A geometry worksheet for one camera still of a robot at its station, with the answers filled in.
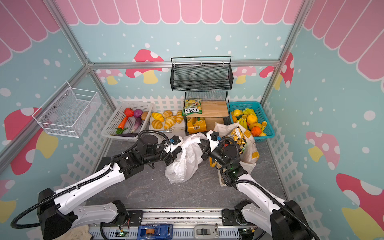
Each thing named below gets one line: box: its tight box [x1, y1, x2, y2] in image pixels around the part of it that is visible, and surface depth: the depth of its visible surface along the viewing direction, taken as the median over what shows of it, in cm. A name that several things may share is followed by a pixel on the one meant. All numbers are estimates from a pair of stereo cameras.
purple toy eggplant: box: [131, 117, 142, 134], surface depth 111 cm
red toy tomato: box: [124, 107, 134, 118], surface depth 115 cm
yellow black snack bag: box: [225, 126, 247, 156], surface depth 87 cm
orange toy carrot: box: [118, 116, 128, 130], surface depth 114 cm
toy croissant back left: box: [151, 112, 165, 122], surface depth 118 cm
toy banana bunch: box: [237, 114, 248, 130], surface depth 108 cm
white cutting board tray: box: [149, 110, 185, 133], surface depth 115 cm
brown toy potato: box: [141, 111, 149, 121], surface depth 115 cm
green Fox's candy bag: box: [184, 98, 203, 116], surface depth 99 cm
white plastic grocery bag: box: [165, 133, 207, 184], surface depth 71 cm
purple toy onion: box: [134, 109, 143, 118], surface depth 116 cm
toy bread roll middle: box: [162, 110, 173, 119], surface depth 118 cm
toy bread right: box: [176, 110, 184, 124], surface depth 118 cm
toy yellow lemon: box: [246, 114, 257, 124], surface depth 105 cm
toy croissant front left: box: [151, 119, 163, 130], surface depth 111 cm
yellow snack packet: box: [187, 118, 207, 134], surface depth 106 cm
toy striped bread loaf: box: [164, 115, 177, 130], surface depth 114 cm
